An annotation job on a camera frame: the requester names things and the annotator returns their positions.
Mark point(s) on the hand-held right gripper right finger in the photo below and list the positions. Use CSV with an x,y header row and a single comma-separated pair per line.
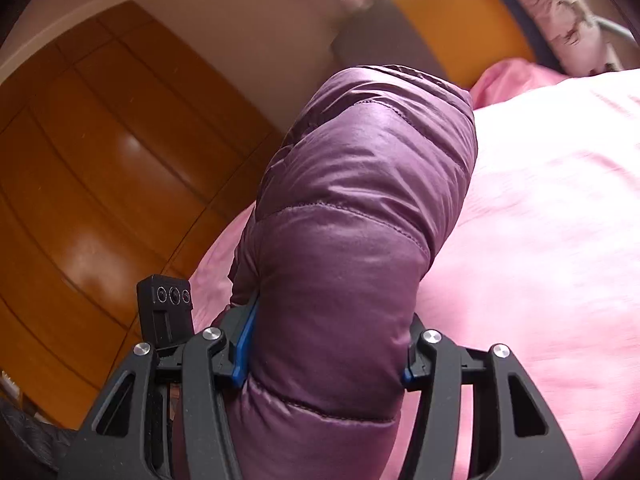
x,y
429,357

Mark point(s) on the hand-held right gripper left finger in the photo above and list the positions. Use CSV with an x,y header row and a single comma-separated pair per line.
x,y
244,345

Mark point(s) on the purple puffer jacket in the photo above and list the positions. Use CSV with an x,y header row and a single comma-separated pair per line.
x,y
360,210

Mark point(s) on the pink bed sheet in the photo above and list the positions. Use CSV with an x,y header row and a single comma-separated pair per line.
x,y
540,210

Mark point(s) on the dark cloth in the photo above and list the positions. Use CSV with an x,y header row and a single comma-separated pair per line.
x,y
27,435

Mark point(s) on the yellow blue grey headboard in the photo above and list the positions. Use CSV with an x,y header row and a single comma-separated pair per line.
x,y
450,15

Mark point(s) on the white deer print pillow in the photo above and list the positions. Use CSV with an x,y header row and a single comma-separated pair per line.
x,y
542,0

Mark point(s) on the grey curved bar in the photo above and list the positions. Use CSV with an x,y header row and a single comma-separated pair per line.
x,y
617,27

